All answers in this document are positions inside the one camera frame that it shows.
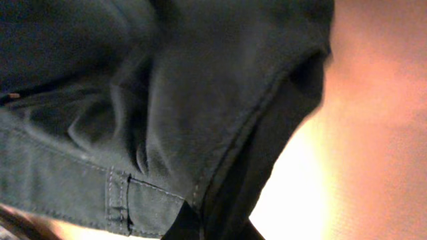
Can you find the black shorts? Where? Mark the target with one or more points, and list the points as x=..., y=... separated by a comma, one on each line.
x=150, y=118

